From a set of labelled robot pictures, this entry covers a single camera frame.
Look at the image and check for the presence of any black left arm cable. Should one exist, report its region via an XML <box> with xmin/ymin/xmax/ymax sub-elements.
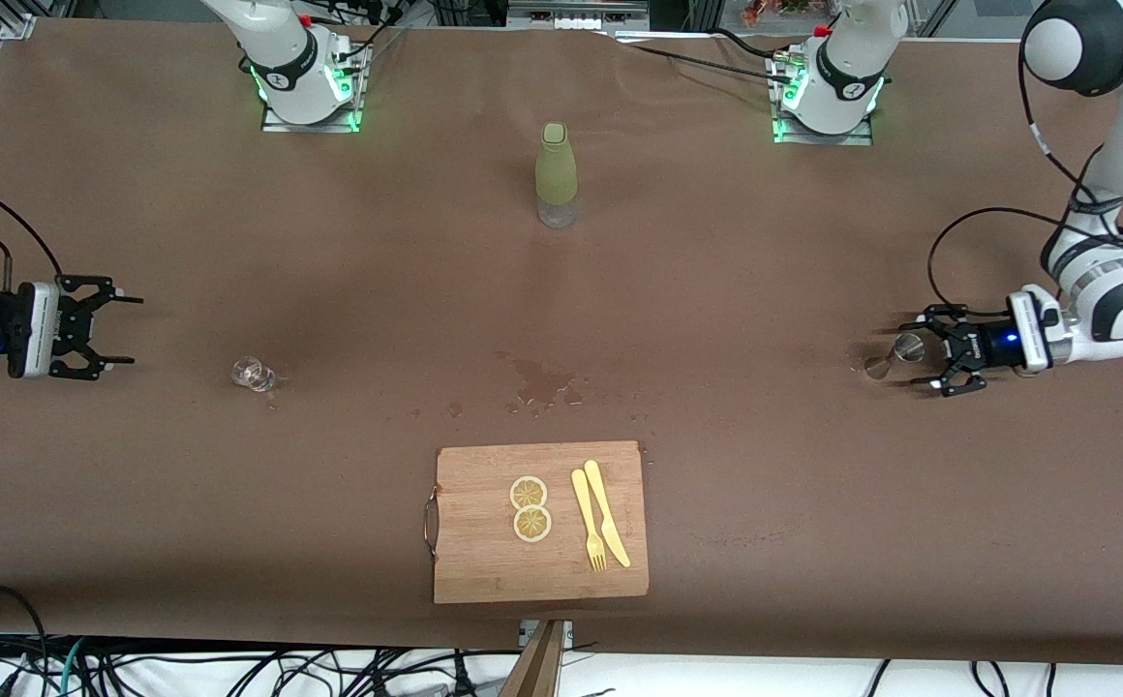
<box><xmin>927</xmin><ymin>39</ymin><xmax>1119</xmax><ymax>313</ymax></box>

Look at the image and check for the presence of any small metal bracket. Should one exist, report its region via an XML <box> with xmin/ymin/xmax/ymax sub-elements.
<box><xmin>519</xmin><ymin>620</ymin><xmax>574</xmax><ymax>652</ymax></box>

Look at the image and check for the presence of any small clear glass cup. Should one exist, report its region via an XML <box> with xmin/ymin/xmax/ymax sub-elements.
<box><xmin>229</xmin><ymin>355</ymin><xmax>277</xmax><ymax>393</ymax></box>

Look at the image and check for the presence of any wooden cutting board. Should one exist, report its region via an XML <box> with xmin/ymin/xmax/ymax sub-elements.
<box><xmin>423</xmin><ymin>440</ymin><xmax>651</xmax><ymax>605</ymax></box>

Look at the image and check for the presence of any black cable on table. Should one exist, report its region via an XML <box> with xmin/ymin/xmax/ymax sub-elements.
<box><xmin>610</xmin><ymin>27</ymin><xmax>795</xmax><ymax>84</ymax></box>

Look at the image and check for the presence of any brown wooden beam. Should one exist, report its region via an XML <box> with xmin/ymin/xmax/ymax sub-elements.
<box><xmin>499</xmin><ymin>620</ymin><xmax>567</xmax><ymax>697</ymax></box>

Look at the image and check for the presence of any green sleeved clear bottle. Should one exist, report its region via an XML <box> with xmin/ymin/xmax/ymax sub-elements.
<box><xmin>535</xmin><ymin>122</ymin><xmax>579</xmax><ymax>229</ymax></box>

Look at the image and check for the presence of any spilled liquid puddle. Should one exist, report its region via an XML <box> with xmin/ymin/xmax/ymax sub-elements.
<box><xmin>499</xmin><ymin>351</ymin><xmax>590</xmax><ymax>415</ymax></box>

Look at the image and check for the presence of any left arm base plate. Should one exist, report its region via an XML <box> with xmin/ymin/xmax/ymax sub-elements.
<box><xmin>771</xmin><ymin>48</ymin><xmax>875</xmax><ymax>146</ymax></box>

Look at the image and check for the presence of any brown table cover sheet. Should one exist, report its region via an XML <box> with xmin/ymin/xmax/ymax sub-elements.
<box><xmin>0</xmin><ymin>17</ymin><xmax>1123</xmax><ymax>667</ymax></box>

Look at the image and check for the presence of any steel double jigger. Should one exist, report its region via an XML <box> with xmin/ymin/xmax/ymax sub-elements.
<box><xmin>864</xmin><ymin>332</ymin><xmax>930</xmax><ymax>381</ymax></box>

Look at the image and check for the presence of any yellow plastic knife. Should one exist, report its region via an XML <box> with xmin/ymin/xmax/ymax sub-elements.
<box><xmin>583</xmin><ymin>459</ymin><xmax>633</xmax><ymax>569</ymax></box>

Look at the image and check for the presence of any aluminium frame profile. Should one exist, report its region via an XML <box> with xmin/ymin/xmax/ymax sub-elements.
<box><xmin>0</xmin><ymin>0</ymin><xmax>40</xmax><ymax>41</ymax></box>

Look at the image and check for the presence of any yellow plastic fork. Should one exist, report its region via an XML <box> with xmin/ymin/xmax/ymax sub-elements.
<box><xmin>570</xmin><ymin>469</ymin><xmax>608</xmax><ymax>573</ymax></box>

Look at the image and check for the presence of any teal floor cable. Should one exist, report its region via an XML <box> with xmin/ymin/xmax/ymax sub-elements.
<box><xmin>56</xmin><ymin>637</ymin><xmax>90</xmax><ymax>697</ymax></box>

